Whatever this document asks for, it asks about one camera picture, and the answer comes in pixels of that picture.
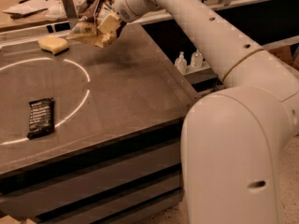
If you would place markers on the metal railing shelf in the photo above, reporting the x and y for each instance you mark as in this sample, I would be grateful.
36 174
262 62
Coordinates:
199 75

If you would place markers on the white papers on desk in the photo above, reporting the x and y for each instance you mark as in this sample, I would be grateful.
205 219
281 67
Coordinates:
30 7

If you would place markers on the black snack bar wrapper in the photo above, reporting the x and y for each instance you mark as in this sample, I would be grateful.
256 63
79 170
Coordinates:
41 118

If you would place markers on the yellow sponge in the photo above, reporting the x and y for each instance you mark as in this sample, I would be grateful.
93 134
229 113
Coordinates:
53 44

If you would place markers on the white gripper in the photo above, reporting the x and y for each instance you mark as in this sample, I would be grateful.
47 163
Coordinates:
121 9

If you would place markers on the clear sanitizer bottle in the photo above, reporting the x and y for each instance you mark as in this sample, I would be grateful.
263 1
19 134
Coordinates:
181 63
197 59

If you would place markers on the grey metal bracket post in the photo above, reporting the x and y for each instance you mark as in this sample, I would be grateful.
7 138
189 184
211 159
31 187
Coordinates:
70 12

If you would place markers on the left clear sanitizer bottle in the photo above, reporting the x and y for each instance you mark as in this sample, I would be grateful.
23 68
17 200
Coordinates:
181 63

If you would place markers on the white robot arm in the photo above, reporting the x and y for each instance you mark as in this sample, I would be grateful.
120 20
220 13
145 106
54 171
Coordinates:
231 139

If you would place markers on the grey drawer cabinet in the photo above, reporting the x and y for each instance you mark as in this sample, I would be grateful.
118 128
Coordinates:
104 178

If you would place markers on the brown chip bag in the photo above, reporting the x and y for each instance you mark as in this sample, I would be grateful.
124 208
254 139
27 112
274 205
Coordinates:
86 31

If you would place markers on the right clear sanitizer bottle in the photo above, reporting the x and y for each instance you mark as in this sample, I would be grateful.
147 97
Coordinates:
197 59

